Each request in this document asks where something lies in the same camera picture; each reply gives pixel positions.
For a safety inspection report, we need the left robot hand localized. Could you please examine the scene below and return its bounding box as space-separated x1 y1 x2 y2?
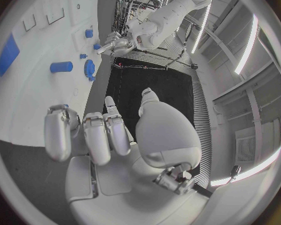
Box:
95 31 136 57

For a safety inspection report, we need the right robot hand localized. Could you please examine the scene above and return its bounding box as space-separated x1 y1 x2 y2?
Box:
43 87 210 225

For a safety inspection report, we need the white task board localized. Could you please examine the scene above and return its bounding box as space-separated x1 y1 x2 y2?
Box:
0 0 103 148

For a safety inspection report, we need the blue gear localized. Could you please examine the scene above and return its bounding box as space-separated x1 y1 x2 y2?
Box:
83 59 97 78

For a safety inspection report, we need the blue long cylinder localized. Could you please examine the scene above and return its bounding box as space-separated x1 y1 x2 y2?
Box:
49 61 74 74

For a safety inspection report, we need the blue rectangular block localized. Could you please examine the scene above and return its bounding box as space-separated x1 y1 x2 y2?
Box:
0 33 21 78

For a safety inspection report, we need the equipment rack with cables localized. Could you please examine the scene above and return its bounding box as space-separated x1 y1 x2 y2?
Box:
111 0 165 33

